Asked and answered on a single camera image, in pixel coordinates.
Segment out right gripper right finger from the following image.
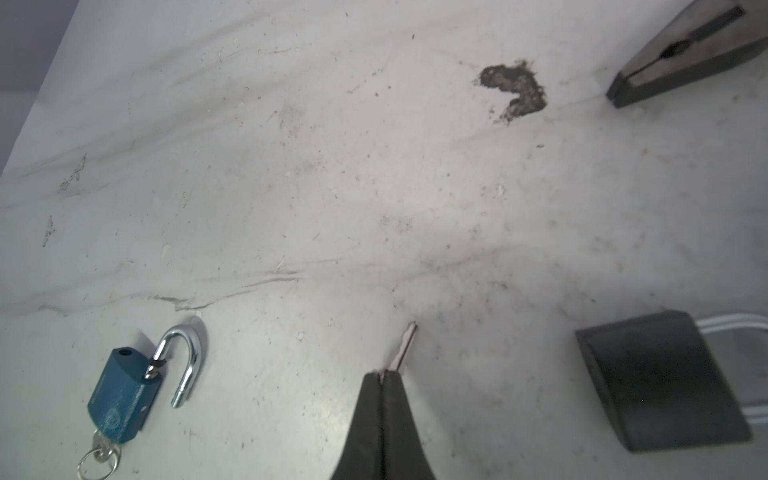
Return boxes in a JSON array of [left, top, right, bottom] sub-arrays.
[[381, 370, 436, 480]]

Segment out blue padlock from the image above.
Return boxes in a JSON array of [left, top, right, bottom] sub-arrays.
[[87, 324, 204, 444]]

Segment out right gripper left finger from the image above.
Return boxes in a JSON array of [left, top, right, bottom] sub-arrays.
[[331, 372, 384, 480]]

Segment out yellow black pliers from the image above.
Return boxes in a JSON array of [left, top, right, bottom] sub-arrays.
[[606, 0, 767, 108]]

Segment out silver key with ring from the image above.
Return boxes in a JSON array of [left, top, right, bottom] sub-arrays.
[[386, 322, 418, 372]]

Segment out small black padlock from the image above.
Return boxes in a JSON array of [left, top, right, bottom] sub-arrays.
[[575, 310, 767, 453]]

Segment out small dark debris piece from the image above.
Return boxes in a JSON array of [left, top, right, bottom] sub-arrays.
[[477, 59, 548, 124]]

